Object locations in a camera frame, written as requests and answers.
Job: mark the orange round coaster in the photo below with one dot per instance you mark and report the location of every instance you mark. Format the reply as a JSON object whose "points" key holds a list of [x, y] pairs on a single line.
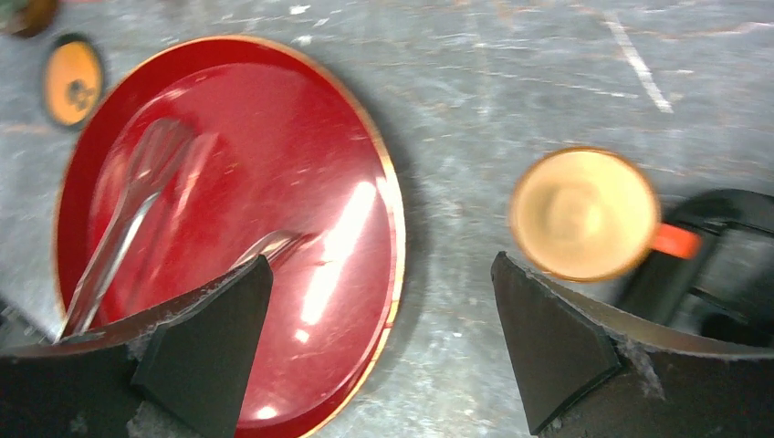
{"points": [[72, 80]]}

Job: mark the round red tray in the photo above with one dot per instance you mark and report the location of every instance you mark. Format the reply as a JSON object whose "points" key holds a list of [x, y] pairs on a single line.
{"points": [[295, 151]]}

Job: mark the small orange cup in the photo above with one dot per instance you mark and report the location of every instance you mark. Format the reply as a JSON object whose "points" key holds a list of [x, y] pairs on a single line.
{"points": [[586, 214]]}

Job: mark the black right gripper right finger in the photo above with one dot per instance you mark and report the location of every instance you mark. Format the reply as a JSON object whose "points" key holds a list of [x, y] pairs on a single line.
{"points": [[587, 369]]}

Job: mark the black poker chip case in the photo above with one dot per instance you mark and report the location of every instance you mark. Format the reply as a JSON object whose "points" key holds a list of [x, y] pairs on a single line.
{"points": [[725, 289]]}

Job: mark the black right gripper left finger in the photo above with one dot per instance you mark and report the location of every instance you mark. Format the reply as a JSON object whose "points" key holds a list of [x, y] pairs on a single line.
{"points": [[179, 369]]}

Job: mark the brown round coaster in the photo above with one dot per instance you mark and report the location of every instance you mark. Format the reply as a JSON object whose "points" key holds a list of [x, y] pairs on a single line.
{"points": [[27, 18]]}

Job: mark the metal tongs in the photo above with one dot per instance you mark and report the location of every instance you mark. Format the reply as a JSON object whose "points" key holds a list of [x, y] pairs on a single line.
{"points": [[162, 149]]}

